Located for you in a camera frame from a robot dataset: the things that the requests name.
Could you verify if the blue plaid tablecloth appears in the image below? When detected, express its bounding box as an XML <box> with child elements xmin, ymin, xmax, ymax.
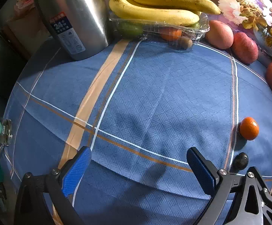
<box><xmin>3</xmin><ymin>37</ymin><xmax>272</xmax><ymax>225</ymax></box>

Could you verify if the small orange tangerine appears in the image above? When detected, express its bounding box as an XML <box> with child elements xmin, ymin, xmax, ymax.
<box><xmin>239</xmin><ymin>117</ymin><xmax>260</xmax><ymax>141</ymax></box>

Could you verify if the dark cabinet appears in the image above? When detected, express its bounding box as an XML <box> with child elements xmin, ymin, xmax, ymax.
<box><xmin>0</xmin><ymin>20</ymin><xmax>30</xmax><ymax>99</ymax></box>

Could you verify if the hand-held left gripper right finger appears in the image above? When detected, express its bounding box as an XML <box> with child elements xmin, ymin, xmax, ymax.
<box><xmin>187</xmin><ymin>147</ymin><xmax>268</xmax><ymax>225</ymax></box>

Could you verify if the green fruit in plastic tray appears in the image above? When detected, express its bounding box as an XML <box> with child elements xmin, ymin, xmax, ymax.
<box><xmin>116</xmin><ymin>22</ymin><xmax>144</xmax><ymax>38</ymax></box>

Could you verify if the tangerine in plastic tray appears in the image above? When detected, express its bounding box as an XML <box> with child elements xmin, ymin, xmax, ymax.
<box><xmin>160</xmin><ymin>28</ymin><xmax>182</xmax><ymax>41</ymax></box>

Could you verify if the kiwi in plastic tray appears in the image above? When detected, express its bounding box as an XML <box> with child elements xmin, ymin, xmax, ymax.
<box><xmin>177</xmin><ymin>37</ymin><xmax>193</xmax><ymax>50</ymax></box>

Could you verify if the pink apple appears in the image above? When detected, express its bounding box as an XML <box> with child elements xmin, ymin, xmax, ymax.
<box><xmin>205</xmin><ymin>20</ymin><xmax>234</xmax><ymax>50</ymax></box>

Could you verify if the clear plastic tray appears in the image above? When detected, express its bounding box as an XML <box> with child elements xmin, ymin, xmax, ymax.
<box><xmin>108</xmin><ymin>13</ymin><xmax>211</xmax><ymax>50</ymax></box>

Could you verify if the steel thermos kettle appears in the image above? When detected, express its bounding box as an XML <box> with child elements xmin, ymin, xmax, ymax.
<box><xmin>33</xmin><ymin>0</ymin><xmax>110</xmax><ymax>61</ymax></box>

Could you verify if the floral painting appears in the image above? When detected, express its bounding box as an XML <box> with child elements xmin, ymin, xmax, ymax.
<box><xmin>174</xmin><ymin>0</ymin><xmax>272</xmax><ymax>61</ymax></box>

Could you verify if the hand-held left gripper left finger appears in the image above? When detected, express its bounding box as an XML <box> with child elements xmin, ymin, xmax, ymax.
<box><xmin>14</xmin><ymin>146</ymin><xmax>92</xmax><ymax>225</ymax></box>

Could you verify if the dark avocado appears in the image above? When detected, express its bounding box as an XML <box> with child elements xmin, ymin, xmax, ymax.
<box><xmin>234</xmin><ymin>152</ymin><xmax>249</xmax><ymax>170</ymax></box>

